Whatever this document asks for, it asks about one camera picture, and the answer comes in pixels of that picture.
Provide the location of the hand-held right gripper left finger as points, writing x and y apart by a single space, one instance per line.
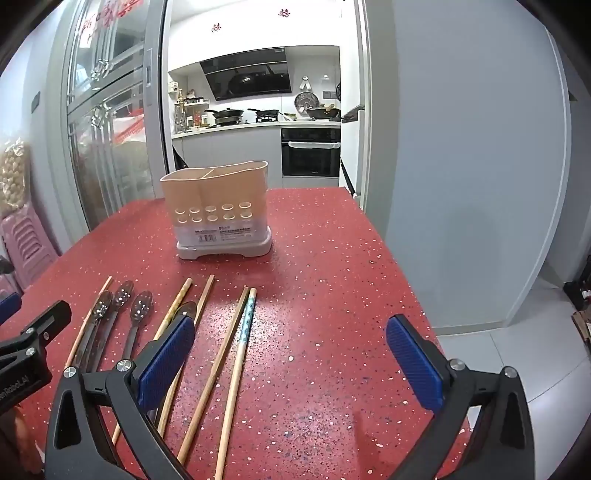
168 355

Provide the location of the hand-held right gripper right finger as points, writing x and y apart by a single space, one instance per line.
415 364

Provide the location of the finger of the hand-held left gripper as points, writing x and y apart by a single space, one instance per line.
9 308
44 325

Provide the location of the plain wooden chopstick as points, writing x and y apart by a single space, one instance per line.
173 307
205 295
90 318
217 364

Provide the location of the metal spoon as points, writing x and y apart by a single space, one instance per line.
188 307
102 305
122 295
141 308

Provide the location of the blue patterned chopstick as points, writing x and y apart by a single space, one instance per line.
240 350

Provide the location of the beige plastic cutlery holder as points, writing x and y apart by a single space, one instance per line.
212 194

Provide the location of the stack of pink stools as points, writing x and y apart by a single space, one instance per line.
27 244

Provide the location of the clear bag of nuts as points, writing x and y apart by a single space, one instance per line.
14 180

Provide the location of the cardboard box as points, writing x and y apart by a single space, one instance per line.
582 330

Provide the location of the sliding glass door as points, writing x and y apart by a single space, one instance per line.
115 152

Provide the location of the black trash bag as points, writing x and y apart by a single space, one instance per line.
178 159

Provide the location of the grey kitchen counter cabinet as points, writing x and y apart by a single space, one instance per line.
231 147

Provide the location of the black built-in oven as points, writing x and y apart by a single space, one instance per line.
309 161

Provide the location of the rack of seasoning bottles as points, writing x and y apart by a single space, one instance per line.
187 113

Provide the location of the black wok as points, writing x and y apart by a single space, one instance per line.
226 114

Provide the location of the black frying pan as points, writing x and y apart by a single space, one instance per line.
265 113

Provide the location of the dark wok with food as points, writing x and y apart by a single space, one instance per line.
323 112

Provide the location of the black range hood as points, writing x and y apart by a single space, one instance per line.
249 78

